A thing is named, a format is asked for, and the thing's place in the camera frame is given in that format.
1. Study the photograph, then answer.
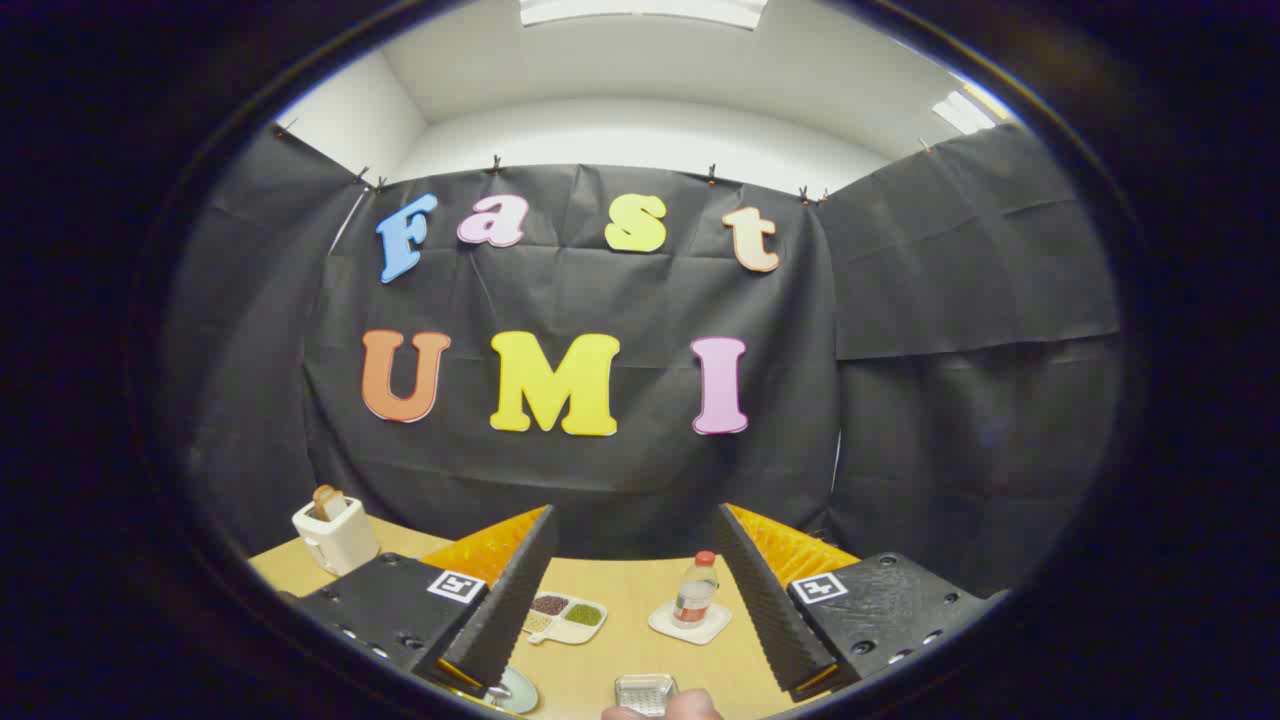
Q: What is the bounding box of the white square coaster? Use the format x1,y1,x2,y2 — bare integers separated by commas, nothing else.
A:
648,600,733,646

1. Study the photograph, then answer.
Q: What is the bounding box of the pale green plate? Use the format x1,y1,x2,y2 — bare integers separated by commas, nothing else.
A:
485,667,539,715

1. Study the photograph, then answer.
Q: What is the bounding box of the ceiling light panel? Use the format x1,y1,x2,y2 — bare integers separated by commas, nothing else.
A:
519,0,768,30
932,84,1009,136

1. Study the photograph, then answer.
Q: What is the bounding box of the clear water bottle red cap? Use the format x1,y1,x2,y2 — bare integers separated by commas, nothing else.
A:
672,550,719,629

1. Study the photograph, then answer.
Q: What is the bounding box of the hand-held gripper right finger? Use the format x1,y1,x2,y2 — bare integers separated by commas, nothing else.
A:
714,502,1009,703

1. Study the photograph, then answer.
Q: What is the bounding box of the white toaster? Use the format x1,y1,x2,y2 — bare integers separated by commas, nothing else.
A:
292,497,381,577

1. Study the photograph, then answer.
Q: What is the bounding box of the metal perforated basket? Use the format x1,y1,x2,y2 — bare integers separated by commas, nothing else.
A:
613,674,679,717

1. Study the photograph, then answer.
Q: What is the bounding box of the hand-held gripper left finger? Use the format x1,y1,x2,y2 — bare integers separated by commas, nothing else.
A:
295,504,559,700

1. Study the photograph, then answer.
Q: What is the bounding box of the white divided dish with beans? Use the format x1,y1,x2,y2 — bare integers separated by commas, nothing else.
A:
520,591,608,646

